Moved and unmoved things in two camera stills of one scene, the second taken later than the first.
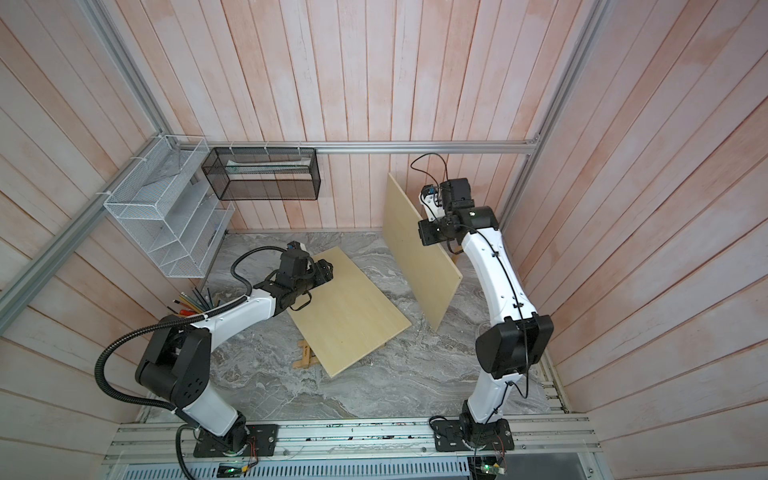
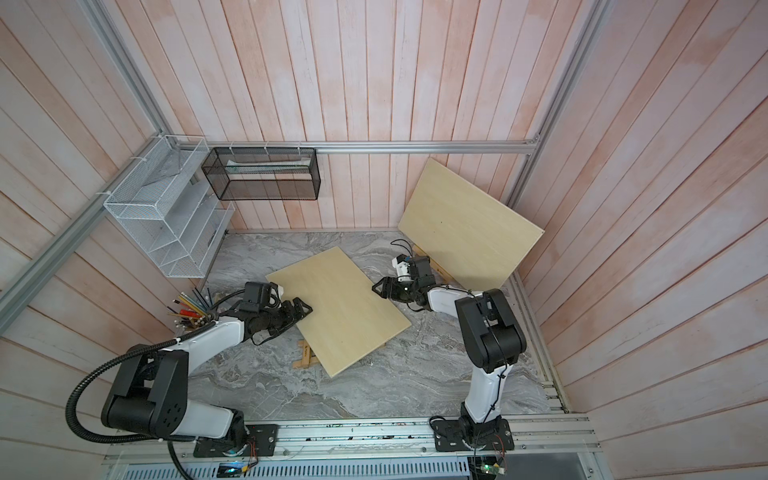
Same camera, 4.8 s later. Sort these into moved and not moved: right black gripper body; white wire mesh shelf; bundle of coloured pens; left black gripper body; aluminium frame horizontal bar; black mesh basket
Moved: right black gripper body; left black gripper body
Not moved: white wire mesh shelf; aluminium frame horizontal bar; bundle of coloured pens; black mesh basket
